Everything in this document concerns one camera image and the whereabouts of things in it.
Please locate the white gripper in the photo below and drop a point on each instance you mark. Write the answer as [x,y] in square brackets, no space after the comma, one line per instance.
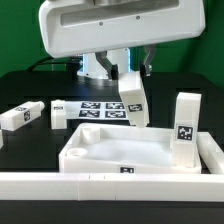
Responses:
[70,27]

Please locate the white desk top tray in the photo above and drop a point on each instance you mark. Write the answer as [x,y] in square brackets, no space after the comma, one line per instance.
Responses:
[104,148]

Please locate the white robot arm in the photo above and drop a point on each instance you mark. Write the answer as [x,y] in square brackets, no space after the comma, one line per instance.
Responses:
[102,30]

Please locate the white fiducial marker sheet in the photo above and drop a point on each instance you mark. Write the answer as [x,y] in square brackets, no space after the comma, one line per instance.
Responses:
[95,110]

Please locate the white right fence bar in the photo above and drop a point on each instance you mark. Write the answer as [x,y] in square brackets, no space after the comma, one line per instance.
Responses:
[211,153]

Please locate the white fence bar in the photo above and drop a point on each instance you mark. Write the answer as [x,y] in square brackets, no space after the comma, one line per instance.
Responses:
[112,187]
[211,153]

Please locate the white front fence bar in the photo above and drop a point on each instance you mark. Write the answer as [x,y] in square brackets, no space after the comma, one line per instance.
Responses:
[112,187]

